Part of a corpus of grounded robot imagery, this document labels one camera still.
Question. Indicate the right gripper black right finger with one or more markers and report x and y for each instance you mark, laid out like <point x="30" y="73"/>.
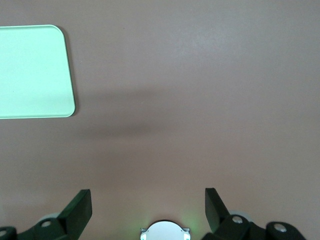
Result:
<point x="214" y="210"/>

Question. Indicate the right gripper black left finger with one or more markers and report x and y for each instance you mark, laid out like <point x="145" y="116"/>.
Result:
<point x="75" y="212"/>

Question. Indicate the light green rectangular tray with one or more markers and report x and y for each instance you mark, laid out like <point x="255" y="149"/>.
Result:
<point x="32" y="75"/>

